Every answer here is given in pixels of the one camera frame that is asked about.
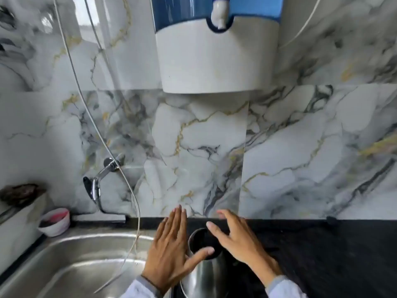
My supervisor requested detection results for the person's right hand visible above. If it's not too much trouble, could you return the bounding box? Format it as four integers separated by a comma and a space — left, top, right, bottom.
206, 209, 275, 270

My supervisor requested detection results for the person's left hand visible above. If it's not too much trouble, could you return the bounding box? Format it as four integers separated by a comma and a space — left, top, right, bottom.
142, 205, 215, 294

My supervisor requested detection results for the person's right forearm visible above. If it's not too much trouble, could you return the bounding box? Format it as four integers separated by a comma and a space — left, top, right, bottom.
253, 258, 308, 298

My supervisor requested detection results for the person's left forearm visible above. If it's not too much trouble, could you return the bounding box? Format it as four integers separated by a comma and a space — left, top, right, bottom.
120, 274, 172, 298

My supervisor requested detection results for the stainless steel kettle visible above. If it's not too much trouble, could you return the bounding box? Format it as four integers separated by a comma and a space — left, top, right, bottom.
179, 228, 237, 298

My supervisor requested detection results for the stainless steel sink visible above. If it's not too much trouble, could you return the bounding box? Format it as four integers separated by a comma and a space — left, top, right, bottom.
0, 227, 175, 298

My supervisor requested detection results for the small white bowl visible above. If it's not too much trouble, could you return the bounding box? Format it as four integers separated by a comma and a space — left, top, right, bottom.
37, 208, 71, 238

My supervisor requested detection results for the blue and white water purifier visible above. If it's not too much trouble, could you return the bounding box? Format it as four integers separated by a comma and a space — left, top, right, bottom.
150, 0, 285, 94

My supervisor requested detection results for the thin white tube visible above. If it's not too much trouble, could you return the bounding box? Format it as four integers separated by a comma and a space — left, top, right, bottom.
53, 0, 142, 294
279, 0, 322, 49
82, 0, 106, 52

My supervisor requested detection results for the dark scrub pad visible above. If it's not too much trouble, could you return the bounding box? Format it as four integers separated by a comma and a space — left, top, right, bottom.
0, 184, 47, 207

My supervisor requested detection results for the white purifier spout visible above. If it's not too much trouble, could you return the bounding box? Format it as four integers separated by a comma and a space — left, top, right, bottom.
210, 0, 232, 30

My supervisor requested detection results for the chrome wall tap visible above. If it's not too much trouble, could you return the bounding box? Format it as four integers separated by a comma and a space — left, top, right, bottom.
83, 153, 126, 215

